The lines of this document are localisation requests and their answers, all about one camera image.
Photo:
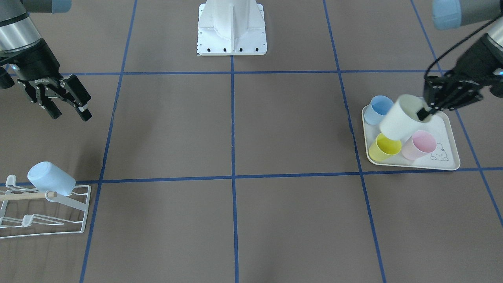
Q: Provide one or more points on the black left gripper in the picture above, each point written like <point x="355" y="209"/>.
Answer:
<point x="474" y="61"/>

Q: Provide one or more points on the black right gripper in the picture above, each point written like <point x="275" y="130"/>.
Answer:
<point x="34" y="65"/>

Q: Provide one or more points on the cream white cup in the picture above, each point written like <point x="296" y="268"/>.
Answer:
<point x="401" y="121"/>

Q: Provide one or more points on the light blue cup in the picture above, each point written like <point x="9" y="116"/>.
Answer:
<point x="45" y="176"/>

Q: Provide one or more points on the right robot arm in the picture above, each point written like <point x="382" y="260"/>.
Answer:
<point x="17" y="28"/>

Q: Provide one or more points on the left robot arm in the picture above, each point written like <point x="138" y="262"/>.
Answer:
<point x="451" y="14"/>

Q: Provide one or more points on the pink cup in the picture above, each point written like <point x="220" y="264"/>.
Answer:
<point x="420" y="144"/>

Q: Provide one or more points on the yellow cup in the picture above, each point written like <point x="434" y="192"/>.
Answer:
<point x="383" y="148"/>

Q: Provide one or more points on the cream plastic tray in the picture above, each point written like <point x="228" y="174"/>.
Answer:
<point x="444" y="157"/>

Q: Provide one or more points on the white wire cup rack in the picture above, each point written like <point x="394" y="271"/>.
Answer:
<point x="28" y="212"/>

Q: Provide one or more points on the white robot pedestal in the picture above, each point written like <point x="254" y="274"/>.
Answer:
<point x="231" y="28"/>

